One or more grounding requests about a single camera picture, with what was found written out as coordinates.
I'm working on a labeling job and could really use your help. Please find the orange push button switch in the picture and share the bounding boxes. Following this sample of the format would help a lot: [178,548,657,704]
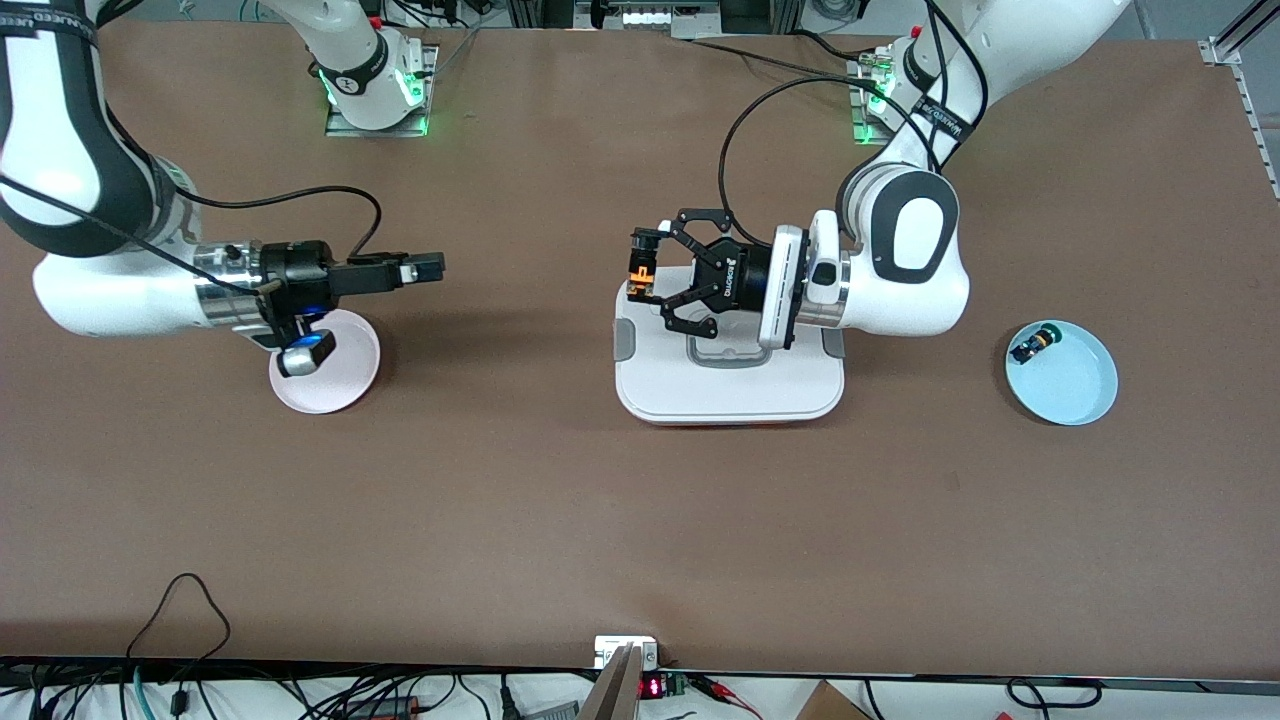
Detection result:
[627,228,669,304]

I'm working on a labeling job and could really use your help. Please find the white lidded storage box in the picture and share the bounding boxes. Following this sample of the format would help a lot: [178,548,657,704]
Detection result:
[612,268,846,427]

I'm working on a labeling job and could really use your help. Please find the pink round plate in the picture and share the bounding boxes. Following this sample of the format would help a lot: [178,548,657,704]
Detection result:
[268,309,382,415]

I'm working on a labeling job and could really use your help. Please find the light blue round plate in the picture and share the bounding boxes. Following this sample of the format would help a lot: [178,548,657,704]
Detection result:
[1005,319,1119,427]

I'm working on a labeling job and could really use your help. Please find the red clip lead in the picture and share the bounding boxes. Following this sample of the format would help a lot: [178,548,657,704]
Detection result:
[700,676,763,717]

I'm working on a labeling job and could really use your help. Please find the grey slanted bar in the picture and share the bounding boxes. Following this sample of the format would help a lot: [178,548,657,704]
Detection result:
[578,645,643,720]

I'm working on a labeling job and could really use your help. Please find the brown cardboard piece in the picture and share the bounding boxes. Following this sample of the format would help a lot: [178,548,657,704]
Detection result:
[795,680,873,720]

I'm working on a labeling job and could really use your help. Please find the black table edge strip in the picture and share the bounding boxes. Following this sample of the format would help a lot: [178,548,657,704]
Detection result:
[0,655,1280,695]

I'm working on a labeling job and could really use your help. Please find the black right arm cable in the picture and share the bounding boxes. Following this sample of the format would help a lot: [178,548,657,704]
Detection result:
[0,170,384,301]

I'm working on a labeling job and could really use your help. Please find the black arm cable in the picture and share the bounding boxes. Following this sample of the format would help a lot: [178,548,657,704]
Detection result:
[0,170,384,301]
[718,0,991,241]

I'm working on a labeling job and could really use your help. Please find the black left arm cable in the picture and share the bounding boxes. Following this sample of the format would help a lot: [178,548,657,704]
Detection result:
[718,0,991,241]

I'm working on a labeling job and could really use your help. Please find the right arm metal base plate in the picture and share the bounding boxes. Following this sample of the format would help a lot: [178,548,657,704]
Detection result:
[325,44,441,138]

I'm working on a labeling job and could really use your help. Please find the thin black table cable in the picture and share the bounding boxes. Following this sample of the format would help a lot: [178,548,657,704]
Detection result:
[688,36,881,76]

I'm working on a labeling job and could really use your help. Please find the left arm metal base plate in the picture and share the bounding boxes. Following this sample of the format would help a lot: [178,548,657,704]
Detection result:
[850,55,901,148]

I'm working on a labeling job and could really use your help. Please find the metal frame structure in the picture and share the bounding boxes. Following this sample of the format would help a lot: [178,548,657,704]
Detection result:
[505,0,801,39]

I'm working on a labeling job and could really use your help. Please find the green push button switch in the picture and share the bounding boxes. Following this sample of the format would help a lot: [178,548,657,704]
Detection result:
[1009,322,1062,366]

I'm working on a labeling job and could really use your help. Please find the white metal bracket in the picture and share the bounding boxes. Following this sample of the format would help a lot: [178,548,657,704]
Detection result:
[594,636,659,669]

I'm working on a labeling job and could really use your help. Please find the black looped cable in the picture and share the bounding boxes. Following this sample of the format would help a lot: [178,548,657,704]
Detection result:
[125,572,233,691]

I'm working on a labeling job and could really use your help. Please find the black coiled cable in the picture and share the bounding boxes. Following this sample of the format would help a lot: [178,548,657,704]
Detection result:
[1006,677,1103,711]

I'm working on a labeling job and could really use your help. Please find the aluminium rail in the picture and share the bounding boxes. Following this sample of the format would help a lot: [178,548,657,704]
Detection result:
[1198,0,1280,196]

